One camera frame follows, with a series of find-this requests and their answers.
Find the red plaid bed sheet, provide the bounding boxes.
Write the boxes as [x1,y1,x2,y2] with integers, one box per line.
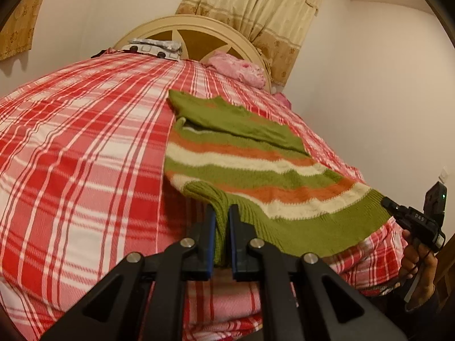
[0,48,409,341]

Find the green striped knit sweater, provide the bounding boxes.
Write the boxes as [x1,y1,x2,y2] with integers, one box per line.
[164,90,392,269]

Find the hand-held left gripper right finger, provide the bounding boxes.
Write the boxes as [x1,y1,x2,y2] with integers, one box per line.
[227,204,409,341]

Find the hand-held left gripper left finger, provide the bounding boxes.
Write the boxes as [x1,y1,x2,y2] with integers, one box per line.
[41,204,217,341]

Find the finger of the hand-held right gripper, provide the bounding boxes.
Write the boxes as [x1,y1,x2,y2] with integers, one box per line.
[381,197,406,223]

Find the beige floral window curtain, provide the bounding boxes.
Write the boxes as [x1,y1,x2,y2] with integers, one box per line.
[175,0,328,88]

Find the pink cloth beside bed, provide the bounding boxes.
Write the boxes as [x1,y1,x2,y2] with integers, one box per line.
[273,92,293,110]

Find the pink ruffled pillow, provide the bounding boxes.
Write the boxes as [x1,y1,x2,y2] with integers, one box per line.
[206,50,266,89]

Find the cream wooden headboard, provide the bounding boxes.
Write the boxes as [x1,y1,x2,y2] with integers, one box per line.
[113,15,272,95]

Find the beige floral side curtain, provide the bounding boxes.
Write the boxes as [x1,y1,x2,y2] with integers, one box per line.
[0,0,52,61]

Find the grey white printed pillow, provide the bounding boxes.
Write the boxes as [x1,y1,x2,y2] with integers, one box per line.
[123,38,183,60]

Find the person's right hand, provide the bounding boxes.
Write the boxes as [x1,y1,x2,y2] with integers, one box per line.
[398,229,439,303]

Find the brown wooden furniture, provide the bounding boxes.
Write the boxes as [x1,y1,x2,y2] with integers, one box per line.
[435,234,455,309]

